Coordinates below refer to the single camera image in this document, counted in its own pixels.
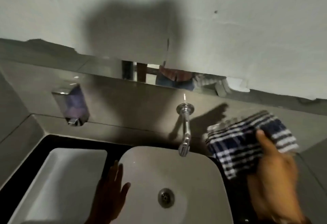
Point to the blue white checkered cloth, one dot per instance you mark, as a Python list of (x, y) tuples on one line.
[(237, 149)]

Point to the person's right thumb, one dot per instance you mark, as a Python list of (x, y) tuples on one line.
[(265, 143)]

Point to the chrome sink drain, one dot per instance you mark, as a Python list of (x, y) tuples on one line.
[(166, 197)]

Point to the wall mirror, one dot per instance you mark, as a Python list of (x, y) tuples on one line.
[(176, 78)]

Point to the chrome wall soap dispenser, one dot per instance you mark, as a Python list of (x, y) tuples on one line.
[(74, 103)]

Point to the white rounded basin with drain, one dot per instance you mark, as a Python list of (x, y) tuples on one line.
[(176, 172)]

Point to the person's right hand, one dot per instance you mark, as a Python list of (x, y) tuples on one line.
[(274, 180)]

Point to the person's left thumb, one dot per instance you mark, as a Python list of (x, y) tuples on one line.
[(126, 191)]

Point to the chrome wall faucet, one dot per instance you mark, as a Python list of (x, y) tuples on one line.
[(186, 129)]

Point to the white rectangular basin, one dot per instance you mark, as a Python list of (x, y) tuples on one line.
[(61, 180)]

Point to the person's left hand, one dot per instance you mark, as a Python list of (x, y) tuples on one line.
[(108, 198)]

